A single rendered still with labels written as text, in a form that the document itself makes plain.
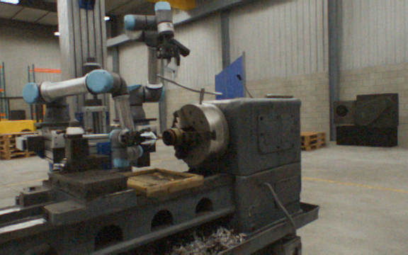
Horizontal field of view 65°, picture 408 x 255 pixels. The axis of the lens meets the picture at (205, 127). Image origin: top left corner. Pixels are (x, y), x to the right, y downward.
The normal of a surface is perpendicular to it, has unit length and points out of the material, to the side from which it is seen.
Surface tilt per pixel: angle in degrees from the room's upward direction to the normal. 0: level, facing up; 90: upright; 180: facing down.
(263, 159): 89
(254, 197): 90
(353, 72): 90
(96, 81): 89
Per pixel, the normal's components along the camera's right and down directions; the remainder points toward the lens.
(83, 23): 0.59, 0.02
